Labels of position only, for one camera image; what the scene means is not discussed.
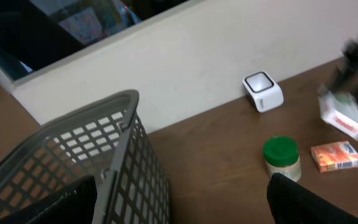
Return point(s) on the grey plastic mesh basket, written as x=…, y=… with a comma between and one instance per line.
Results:
x=100, y=156

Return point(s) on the glass window pane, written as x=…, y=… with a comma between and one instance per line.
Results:
x=37, y=33

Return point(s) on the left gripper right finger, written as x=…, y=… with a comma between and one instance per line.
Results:
x=289, y=202

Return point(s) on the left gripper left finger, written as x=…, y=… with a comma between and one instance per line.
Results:
x=73, y=204

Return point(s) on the orange snack packet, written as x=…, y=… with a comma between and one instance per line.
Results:
x=335, y=156

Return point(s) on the white green carton box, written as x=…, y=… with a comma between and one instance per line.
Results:
x=340, y=110

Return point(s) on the white barcode scanner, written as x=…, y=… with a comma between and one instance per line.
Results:
x=265, y=93

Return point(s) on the green lid jar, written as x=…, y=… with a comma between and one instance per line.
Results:
x=282, y=156

